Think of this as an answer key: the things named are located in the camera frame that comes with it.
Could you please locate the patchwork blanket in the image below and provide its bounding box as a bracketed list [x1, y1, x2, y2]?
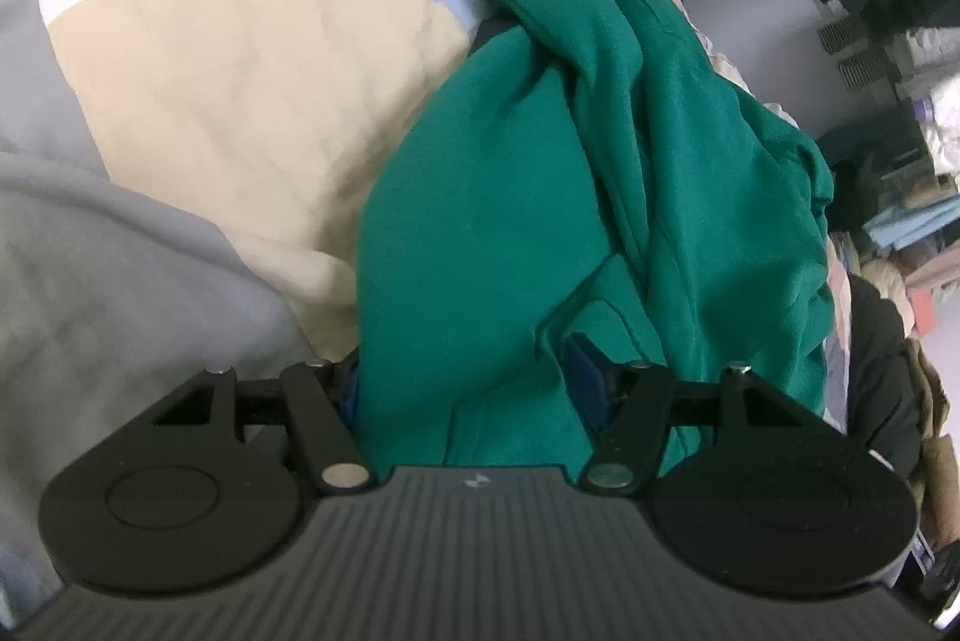
[0, 0, 803, 357]

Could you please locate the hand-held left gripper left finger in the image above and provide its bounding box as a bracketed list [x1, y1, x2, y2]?
[150, 357, 373, 496]

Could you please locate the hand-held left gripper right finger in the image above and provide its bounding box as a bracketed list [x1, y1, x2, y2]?
[562, 332, 815, 496]

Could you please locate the grey fleece cloth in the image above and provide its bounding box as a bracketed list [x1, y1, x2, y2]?
[0, 150, 320, 601]

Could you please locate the pile of folded clothes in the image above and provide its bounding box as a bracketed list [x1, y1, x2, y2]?
[859, 30, 960, 342]

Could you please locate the wall radiator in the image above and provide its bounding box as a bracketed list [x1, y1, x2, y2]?
[816, 14, 902, 94]

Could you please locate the green hoodie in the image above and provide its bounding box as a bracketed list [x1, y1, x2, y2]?
[352, 0, 838, 471]

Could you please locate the black jacket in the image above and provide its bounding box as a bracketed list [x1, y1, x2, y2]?
[823, 160, 925, 473]

